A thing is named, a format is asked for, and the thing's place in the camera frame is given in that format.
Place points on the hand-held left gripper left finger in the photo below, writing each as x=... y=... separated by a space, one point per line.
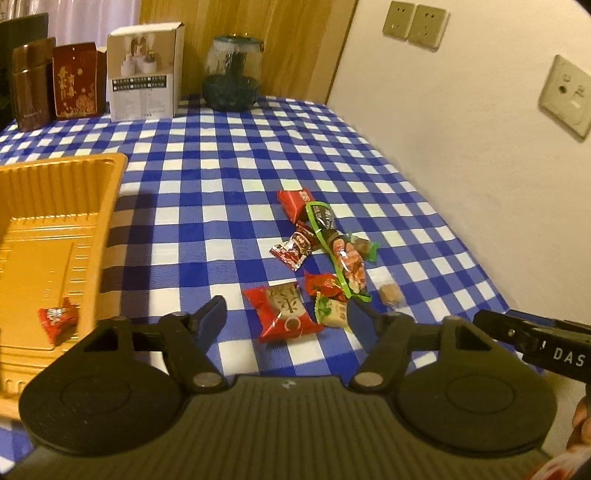
x=211 y=314

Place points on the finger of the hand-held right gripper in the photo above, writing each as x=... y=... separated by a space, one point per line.
x=521 y=316
x=501 y=328

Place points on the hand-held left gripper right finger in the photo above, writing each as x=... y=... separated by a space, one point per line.
x=369 y=319

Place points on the clear brown candy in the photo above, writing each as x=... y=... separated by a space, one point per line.
x=391 y=293

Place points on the green white snack packet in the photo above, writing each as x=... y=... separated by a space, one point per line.
x=334 y=314

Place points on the long clear green-edged packet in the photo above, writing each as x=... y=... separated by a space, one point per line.
x=351 y=268

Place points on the red crinkled snack packet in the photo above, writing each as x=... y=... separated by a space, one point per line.
x=323 y=284

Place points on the large red beige pastry packet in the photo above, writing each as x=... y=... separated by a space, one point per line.
x=281 y=310

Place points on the green brown snack packet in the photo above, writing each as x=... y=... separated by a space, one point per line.
x=367 y=248

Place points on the dark red chocolate packet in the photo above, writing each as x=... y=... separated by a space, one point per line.
x=293 y=247

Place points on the dark green-edged snack packet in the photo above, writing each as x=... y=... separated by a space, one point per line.
x=323 y=217

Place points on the red pillow snack packet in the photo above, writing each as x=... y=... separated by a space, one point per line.
x=293 y=201

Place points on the small red candy packet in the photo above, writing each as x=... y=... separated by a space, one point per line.
x=57 y=319

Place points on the golden plastic tray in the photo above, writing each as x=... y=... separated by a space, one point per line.
x=46 y=221

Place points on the person's right hand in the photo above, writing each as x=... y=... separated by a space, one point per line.
x=582 y=422

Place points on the red white clothing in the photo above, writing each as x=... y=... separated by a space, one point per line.
x=563 y=466

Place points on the blue checkered tablecloth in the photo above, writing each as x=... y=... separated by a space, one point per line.
x=207 y=161

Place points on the glass jar with green lid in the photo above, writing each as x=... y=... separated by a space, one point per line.
x=231 y=78

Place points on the white cardboard product box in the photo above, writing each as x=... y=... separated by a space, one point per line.
x=143 y=74

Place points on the dark red gold-print box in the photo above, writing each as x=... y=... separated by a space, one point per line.
x=76 y=81

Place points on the wooden panel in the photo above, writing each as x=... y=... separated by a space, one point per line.
x=277 y=37

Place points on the brown cylindrical tin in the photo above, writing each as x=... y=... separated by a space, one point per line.
x=32 y=83

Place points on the sheer white curtain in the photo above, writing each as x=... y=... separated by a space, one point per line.
x=92 y=18

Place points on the large beige wall outlet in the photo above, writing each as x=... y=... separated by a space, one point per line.
x=568 y=97

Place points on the beige wall socket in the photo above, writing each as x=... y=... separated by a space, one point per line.
x=429 y=26
x=399 y=21

